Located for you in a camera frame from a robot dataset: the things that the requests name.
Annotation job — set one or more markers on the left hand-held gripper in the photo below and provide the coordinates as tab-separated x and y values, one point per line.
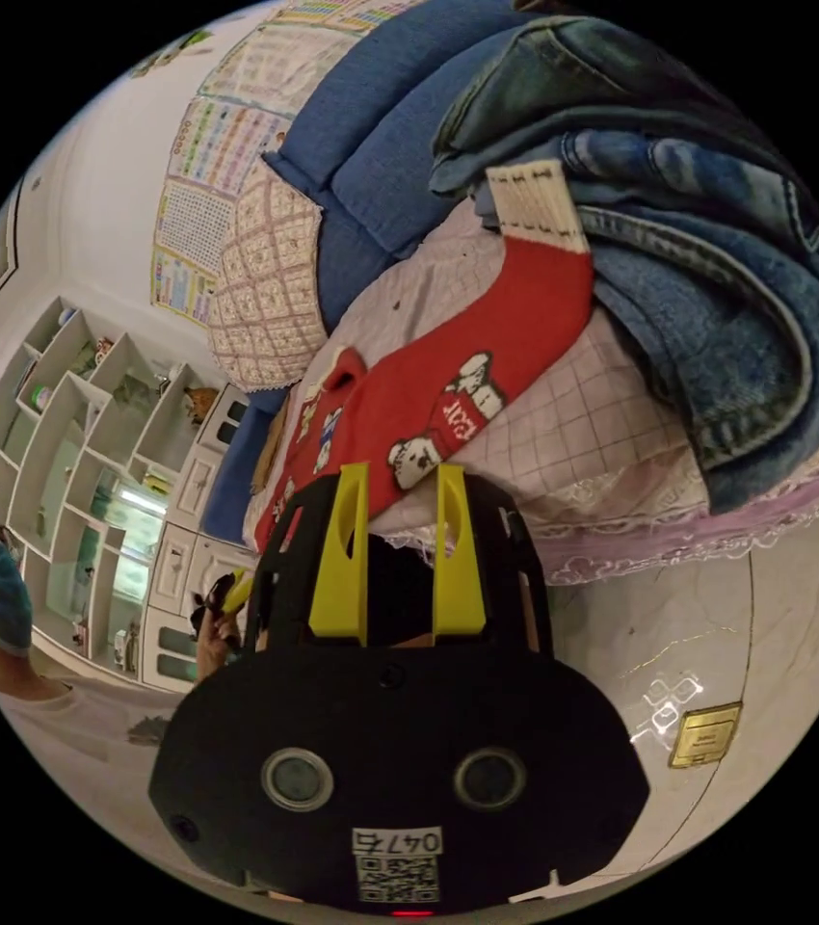
208	603

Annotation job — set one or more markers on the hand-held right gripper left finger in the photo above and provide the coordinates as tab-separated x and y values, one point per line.
341	578

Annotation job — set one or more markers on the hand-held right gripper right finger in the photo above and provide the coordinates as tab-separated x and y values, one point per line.
456	578

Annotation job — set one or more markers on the red sweater with dog print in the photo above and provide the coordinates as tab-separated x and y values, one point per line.
496	325

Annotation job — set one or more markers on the person's left hand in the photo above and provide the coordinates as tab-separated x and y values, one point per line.
216	647

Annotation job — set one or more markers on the white shelf cupboard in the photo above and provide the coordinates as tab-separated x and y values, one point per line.
99	462

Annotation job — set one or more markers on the bed with pink checked quilt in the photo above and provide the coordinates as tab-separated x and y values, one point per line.
583	412

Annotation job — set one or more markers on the brass floor socket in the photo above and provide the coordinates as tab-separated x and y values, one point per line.
704	736

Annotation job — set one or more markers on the checked beige pillow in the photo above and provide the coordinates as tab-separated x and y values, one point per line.
268	289

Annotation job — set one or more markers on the pile of clothes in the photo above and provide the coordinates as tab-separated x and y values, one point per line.
713	289

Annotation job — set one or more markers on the blue padded cushion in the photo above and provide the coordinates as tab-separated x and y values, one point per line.
380	166

